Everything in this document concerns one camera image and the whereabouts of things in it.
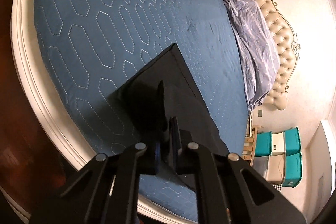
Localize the wooden crib rail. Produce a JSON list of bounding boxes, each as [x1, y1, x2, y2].
[[242, 126, 264, 166]]

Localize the blue quilted bed cover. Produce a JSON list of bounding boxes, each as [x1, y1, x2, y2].
[[34, 0, 248, 160]]

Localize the lavender blanket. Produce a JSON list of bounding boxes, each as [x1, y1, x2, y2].
[[223, 0, 280, 112]]

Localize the teal and white storage cubes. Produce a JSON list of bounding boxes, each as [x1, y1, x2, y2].
[[252, 127, 303, 188]]

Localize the cream tufted headboard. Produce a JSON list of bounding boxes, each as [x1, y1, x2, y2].
[[255, 0, 300, 110]]

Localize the black pants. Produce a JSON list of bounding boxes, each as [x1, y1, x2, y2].
[[108, 44, 228, 172]]

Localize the white bed frame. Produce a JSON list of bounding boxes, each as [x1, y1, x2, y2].
[[10, 0, 200, 224]]

